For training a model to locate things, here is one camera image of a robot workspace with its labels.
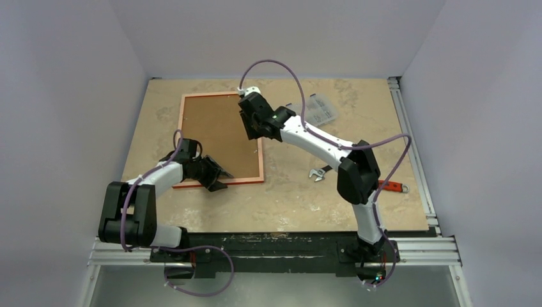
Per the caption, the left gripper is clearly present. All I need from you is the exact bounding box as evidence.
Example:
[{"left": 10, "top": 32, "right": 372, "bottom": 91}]
[{"left": 188, "top": 156, "right": 231, "bottom": 191}]

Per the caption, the red picture frame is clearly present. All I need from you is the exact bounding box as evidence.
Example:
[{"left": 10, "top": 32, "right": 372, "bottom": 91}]
[{"left": 178, "top": 91, "right": 265, "bottom": 185}]

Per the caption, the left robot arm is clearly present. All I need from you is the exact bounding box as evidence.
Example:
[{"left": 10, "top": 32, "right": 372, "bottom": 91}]
[{"left": 98, "top": 139, "right": 232, "bottom": 262}]

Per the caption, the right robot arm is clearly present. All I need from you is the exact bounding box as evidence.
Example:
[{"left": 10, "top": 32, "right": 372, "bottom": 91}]
[{"left": 238, "top": 87, "right": 384, "bottom": 260}]

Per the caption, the clear plastic screw box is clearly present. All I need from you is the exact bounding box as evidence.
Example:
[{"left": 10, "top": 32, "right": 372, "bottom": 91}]
[{"left": 285, "top": 93, "right": 339, "bottom": 127}]

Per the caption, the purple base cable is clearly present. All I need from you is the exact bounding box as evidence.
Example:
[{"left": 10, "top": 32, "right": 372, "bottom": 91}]
[{"left": 164, "top": 246, "right": 235, "bottom": 298}]

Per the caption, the black handle adjustable wrench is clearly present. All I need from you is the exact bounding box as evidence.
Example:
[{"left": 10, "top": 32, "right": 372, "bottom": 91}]
[{"left": 308, "top": 165, "right": 332, "bottom": 182}]

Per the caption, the red handle adjustable wrench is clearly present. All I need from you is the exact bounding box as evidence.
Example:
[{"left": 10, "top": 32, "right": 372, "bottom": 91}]
[{"left": 379, "top": 180, "right": 410, "bottom": 193}]

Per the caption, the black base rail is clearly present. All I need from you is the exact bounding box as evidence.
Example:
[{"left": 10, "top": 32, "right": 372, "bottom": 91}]
[{"left": 150, "top": 231, "right": 400, "bottom": 284}]

